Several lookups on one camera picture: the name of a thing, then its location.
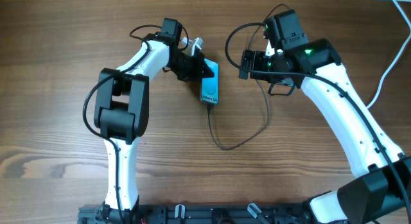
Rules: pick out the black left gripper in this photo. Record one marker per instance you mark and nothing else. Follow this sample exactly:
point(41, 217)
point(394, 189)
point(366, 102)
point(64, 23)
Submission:
point(195, 72)

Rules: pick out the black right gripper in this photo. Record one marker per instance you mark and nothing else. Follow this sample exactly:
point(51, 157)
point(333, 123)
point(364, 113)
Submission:
point(259, 57)

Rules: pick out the Samsung Galaxy smartphone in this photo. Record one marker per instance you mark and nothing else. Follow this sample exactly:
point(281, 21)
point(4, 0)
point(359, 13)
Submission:
point(209, 86)

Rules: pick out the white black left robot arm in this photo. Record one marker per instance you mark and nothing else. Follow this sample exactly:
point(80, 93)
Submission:
point(121, 111)

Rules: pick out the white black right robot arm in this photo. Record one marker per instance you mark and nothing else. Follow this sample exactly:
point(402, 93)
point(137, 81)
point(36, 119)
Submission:
point(381, 170)

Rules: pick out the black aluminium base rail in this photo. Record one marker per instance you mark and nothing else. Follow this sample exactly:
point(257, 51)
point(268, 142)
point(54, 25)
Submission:
point(194, 214)

